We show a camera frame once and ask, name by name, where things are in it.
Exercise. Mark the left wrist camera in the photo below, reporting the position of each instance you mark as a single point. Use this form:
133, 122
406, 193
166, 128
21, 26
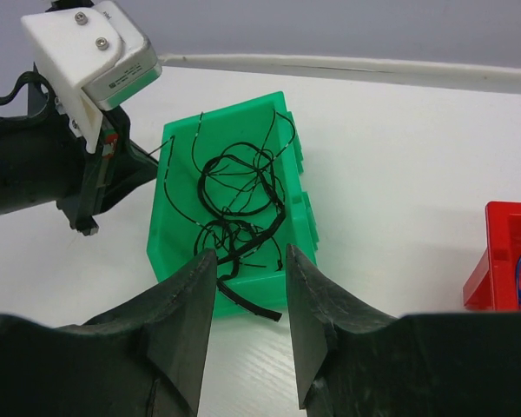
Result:
95, 58

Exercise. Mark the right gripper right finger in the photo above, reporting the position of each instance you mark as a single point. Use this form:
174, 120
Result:
351, 359

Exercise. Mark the red plastic bin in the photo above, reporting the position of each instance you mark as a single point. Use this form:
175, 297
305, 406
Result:
495, 283

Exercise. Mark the green plastic bin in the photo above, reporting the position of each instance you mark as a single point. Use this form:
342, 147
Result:
229, 180

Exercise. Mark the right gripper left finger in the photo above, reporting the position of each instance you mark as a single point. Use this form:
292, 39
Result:
145, 357

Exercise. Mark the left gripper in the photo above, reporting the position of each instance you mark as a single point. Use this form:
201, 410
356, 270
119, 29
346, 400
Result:
43, 160

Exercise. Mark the aluminium back rail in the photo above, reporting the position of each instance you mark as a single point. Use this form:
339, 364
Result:
401, 72

